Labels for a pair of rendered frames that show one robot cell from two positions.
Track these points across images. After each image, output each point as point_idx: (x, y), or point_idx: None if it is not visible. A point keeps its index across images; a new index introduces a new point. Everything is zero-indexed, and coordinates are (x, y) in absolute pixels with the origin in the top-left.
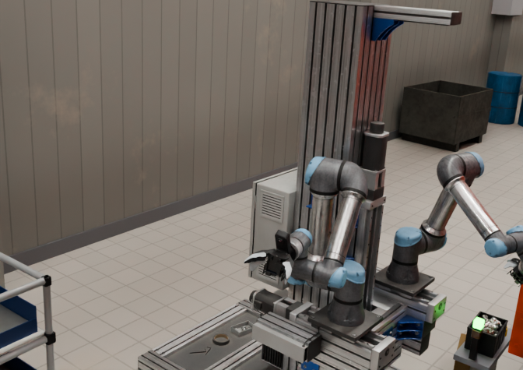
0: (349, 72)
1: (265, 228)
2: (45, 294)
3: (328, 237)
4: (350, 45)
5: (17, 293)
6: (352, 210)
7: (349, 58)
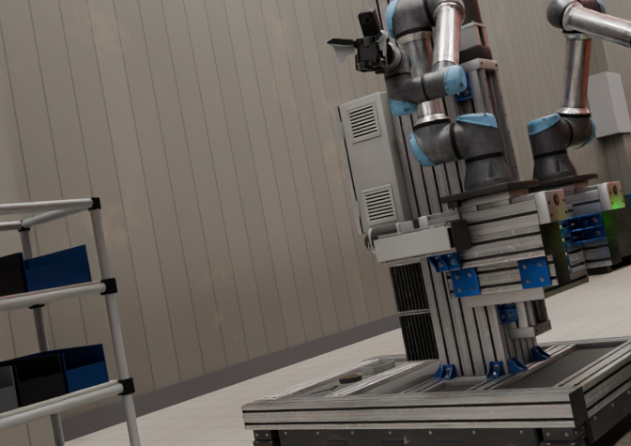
0: None
1: (363, 155)
2: (95, 220)
3: None
4: None
5: (57, 204)
6: (452, 19)
7: None
